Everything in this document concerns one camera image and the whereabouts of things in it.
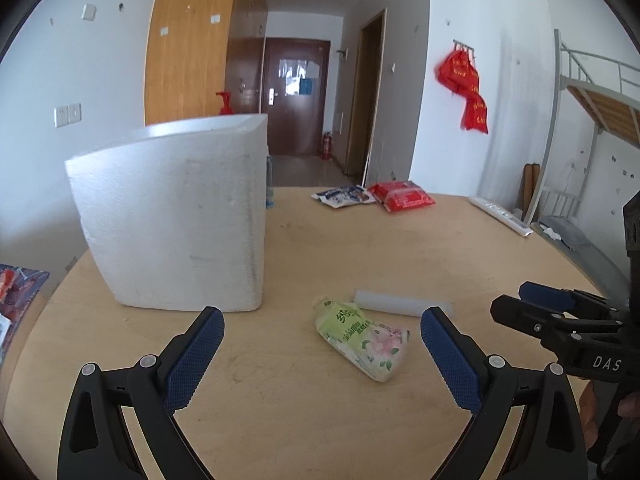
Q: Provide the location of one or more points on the white double wall outlet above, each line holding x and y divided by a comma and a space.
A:
67, 115

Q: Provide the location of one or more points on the white foam tube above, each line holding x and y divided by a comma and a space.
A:
400, 302

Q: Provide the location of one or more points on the white remote control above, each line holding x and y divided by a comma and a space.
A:
500, 215

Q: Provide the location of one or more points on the red pump bottle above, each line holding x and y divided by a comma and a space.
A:
224, 104

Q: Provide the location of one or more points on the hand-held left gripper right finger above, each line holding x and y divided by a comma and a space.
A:
450, 360

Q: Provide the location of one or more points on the green wet wipes pack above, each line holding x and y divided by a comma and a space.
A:
360, 337

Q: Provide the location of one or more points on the person's right hand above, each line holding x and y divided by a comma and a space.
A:
589, 420

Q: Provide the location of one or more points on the dark brown entrance door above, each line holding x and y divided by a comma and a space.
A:
295, 120

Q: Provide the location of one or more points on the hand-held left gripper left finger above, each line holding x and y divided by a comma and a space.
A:
195, 360

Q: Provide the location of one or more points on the printed blanket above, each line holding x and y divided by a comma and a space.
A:
20, 290

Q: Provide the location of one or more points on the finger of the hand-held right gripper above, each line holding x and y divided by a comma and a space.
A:
525, 317
545, 294

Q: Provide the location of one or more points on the red plastic packet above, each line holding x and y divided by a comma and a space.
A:
400, 195

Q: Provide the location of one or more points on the metal wall hook rack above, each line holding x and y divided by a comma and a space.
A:
463, 45

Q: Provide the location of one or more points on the blue white snack packet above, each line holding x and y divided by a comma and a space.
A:
342, 196

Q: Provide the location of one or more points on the wooden side door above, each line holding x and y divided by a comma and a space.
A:
362, 110

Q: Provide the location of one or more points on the red fire extinguisher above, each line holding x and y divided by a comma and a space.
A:
326, 147

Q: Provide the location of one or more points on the white wall switch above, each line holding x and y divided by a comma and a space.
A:
89, 12

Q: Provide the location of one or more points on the wooden wardrobe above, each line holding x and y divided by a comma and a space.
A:
195, 50

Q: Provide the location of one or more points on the white foam box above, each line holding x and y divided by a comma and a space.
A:
170, 220

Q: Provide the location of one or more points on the grey metal bunk bed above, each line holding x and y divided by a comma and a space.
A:
605, 105

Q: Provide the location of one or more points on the wooden boards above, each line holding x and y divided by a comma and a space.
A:
531, 185

